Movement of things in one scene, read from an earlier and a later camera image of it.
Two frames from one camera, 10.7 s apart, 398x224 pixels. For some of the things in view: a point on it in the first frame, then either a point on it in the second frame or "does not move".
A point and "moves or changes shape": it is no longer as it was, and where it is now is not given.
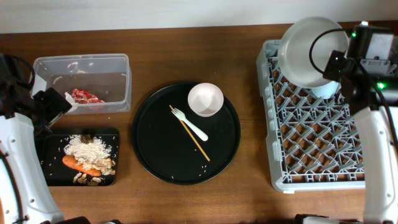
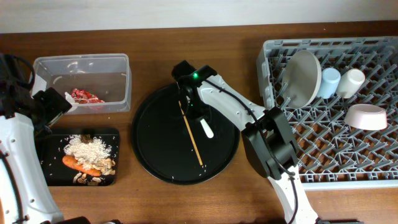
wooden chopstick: (190, 136) moves or changes shape
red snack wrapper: (83, 96) does not move
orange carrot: (71, 161) does not move
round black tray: (180, 146) does not move
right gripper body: (337, 70) → (195, 109)
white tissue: (71, 101) does not move
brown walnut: (86, 139) does not move
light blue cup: (327, 91) does not move
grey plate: (294, 50) → (301, 79)
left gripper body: (51, 109) does not move
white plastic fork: (182, 117) → (208, 131)
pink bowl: (205, 99) moves or changes shape
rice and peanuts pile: (95, 155) does not move
